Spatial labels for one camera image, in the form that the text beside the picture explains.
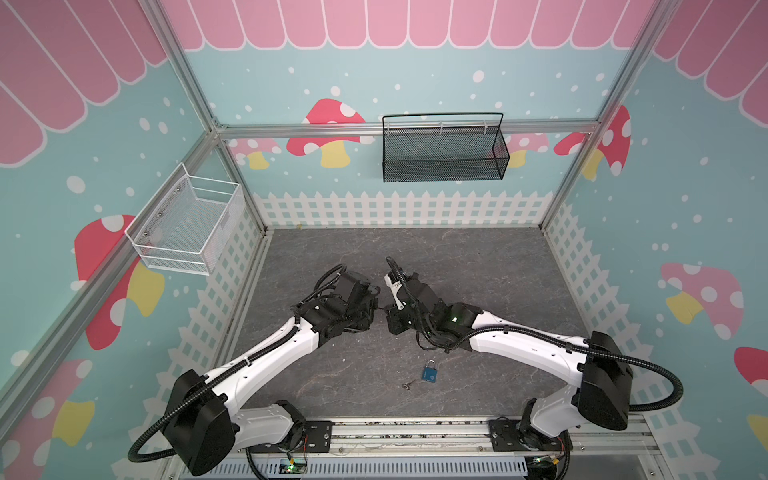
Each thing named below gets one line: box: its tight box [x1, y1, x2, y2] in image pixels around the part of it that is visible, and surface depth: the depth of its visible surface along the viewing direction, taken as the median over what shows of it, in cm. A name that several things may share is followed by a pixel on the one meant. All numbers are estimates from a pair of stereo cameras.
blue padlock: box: [422, 358, 438, 383], surface depth 86 cm
